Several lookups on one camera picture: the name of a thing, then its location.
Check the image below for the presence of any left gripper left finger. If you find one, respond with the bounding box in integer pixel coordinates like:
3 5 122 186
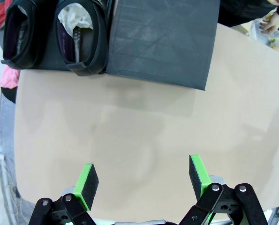
29 162 100 225

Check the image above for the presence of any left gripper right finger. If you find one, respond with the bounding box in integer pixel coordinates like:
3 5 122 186
179 154 269 225

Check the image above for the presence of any black leather shoe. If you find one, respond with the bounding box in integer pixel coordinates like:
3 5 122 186
54 0 113 77
0 0 45 70

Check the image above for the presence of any black shoe stand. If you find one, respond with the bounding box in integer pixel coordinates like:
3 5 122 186
0 0 114 75
105 0 222 91

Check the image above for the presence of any person's left hand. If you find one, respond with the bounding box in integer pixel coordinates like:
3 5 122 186
258 11 279 35

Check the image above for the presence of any green printed plastic bag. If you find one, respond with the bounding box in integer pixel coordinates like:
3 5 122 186
248 18 279 57

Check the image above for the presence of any person in black jacket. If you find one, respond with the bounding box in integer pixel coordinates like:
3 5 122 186
220 0 279 26

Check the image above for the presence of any white paper shoe stuffing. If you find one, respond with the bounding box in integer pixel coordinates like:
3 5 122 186
58 4 94 31

